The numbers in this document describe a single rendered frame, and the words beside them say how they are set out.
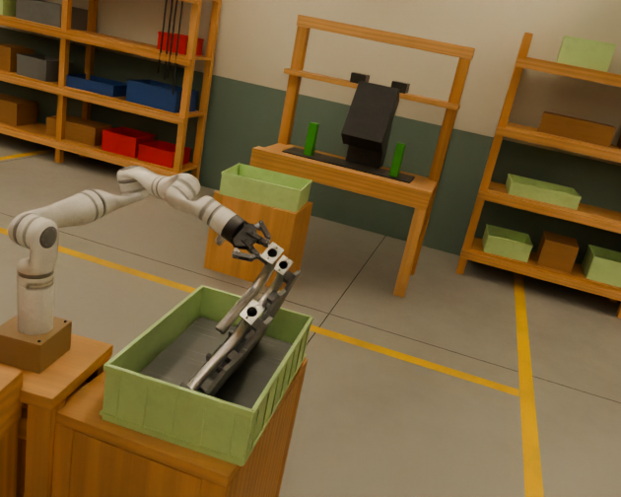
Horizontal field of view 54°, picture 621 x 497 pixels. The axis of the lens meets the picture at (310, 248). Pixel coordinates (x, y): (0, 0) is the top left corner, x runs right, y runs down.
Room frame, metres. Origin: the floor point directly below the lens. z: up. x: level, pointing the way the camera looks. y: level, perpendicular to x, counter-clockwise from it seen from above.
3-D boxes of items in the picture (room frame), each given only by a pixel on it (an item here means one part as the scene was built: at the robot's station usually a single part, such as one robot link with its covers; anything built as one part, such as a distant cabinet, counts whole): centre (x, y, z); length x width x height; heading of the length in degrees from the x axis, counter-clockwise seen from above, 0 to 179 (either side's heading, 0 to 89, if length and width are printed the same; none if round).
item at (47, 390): (1.49, 0.72, 0.83); 0.32 x 0.32 x 0.04; 83
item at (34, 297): (1.49, 0.72, 1.03); 0.09 x 0.09 x 0.17; 3
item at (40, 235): (1.48, 0.72, 1.19); 0.09 x 0.09 x 0.17; 71
